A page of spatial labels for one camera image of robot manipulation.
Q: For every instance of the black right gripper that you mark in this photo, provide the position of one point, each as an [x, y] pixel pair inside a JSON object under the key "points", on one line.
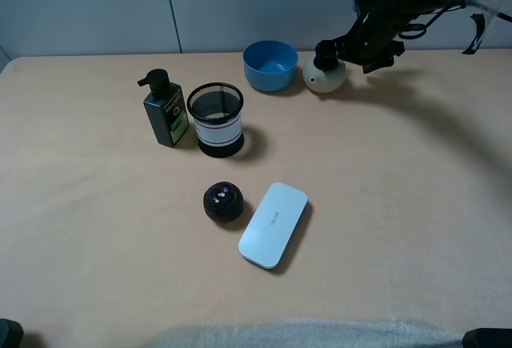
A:
{"points": [[370, 42]]}

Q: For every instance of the black object bottom right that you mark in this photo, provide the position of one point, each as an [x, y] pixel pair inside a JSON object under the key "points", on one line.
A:
{"points": [[488, 338]]}

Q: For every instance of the beige clay teapot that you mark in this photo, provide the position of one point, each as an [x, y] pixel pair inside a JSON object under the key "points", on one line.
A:
{"points": [[320, 81]]}

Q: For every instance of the dark green pump bottle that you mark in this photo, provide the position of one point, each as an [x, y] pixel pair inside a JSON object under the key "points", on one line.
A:
{"points": [[165, 107]]}

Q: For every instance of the black object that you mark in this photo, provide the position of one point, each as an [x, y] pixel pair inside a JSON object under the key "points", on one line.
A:
{"points": [[11, 334], [488, 338]]}

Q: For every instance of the black object bottom left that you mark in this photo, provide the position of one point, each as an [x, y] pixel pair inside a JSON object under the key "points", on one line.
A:
{"points": [[11, 334]]}

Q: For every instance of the black round ball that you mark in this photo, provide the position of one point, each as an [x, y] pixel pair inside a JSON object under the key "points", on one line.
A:
{"points": [[223, 202]]}

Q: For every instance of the grey cloth at bottom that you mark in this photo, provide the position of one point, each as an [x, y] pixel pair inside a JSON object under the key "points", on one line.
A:
{"points": [[306, 333]]}

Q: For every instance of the white rectangular case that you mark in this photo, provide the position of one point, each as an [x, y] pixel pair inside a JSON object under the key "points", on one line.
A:
{"points": [[267, 234]]}

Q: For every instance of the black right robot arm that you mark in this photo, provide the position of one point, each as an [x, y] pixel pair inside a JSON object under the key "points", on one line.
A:
{"points": [[412, 9]]}

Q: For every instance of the black mesh pen holder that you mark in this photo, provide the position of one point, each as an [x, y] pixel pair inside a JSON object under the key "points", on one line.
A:
{"points": [[216, 109]]}

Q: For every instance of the blue plastic bowl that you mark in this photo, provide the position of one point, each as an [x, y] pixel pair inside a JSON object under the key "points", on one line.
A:
{"points": [[270, 65]]}

